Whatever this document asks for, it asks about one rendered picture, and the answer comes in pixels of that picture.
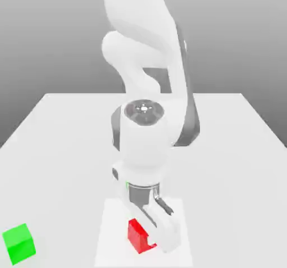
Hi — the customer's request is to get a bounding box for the small red cube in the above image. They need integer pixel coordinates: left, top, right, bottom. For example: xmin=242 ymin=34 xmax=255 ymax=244
xmin=127 ymin=218 xmax=158 ymax=255

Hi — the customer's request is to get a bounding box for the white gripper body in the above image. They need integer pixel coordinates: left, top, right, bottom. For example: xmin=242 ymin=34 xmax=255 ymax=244
xmin=128 ymin=201 xmax=182 ymax=253

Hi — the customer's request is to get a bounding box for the small green cube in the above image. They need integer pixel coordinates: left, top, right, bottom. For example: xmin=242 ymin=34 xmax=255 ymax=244
xmin=1 ymin=223 xmax=37 ymax=266

